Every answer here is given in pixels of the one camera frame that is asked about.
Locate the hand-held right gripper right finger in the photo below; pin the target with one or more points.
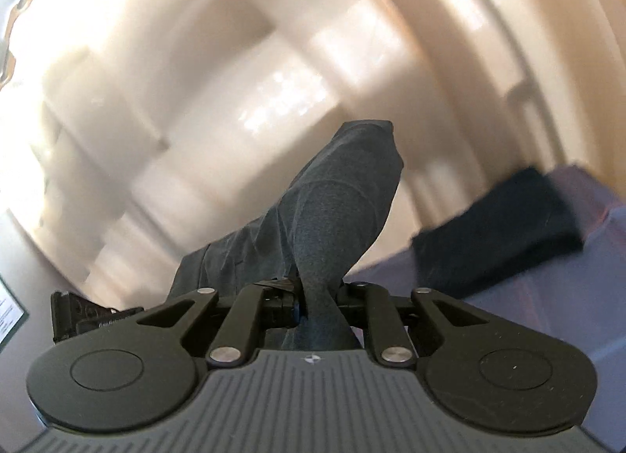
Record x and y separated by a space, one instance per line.
349 307

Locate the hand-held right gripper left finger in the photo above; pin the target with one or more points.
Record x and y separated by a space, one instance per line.
296 311

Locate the grey pants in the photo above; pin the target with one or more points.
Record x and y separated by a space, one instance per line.
332 208

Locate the white paper sign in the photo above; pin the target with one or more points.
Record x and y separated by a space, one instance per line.
7 311

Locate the black folded cloth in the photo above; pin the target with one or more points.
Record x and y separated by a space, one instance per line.
499 233

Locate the sheer cream curtain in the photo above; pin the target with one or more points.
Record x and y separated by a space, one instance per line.
244 66

